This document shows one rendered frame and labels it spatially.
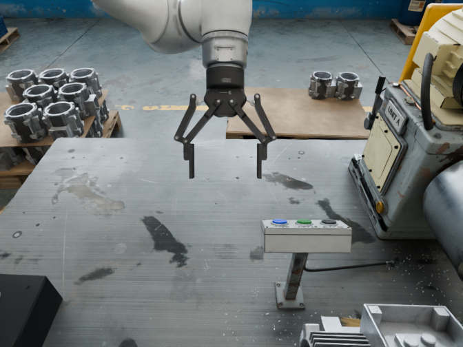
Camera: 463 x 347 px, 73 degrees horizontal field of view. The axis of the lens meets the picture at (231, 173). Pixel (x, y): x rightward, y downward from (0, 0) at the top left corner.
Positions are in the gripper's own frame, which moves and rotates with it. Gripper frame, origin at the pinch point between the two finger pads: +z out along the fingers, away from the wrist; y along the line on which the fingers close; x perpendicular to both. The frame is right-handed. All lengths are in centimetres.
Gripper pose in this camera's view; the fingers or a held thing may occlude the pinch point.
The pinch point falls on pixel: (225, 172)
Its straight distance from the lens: 62.9
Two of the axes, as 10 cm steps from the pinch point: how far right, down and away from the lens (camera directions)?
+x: 0.0, -0.9, 10.0
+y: 10.0, 0.0, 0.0
